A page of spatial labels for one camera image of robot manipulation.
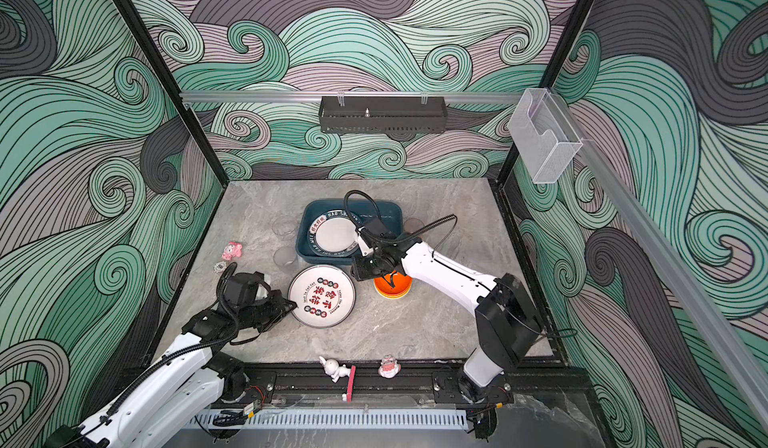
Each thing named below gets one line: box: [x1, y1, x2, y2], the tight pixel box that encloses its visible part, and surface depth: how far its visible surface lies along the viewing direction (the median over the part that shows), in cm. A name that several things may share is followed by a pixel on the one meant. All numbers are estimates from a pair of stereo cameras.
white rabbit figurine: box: [318, 356, 351, 383], surface depth 75 cm
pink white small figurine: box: [378, 354, 402, 379], surface depth 75 cm
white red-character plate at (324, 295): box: [288, 264, 357, 329], surface depth 86 cm
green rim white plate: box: [308, 209, 359, 257], surface depth 103 cm
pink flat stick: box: [346, 365, 357, 403], surface depth 71 cm
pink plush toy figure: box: [222, 241, 243, 260], surface depth 98 cm
